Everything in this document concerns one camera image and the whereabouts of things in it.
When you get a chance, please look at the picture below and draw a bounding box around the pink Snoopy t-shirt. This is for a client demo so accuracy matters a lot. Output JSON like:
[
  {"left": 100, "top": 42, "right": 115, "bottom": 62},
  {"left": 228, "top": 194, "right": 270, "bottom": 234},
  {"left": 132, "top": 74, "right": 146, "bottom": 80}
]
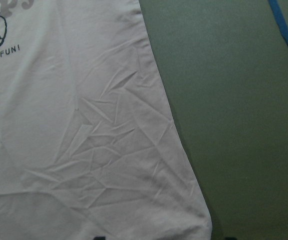
[{"left": 0, "top": 0, "right": 212, "bottom": 240}]

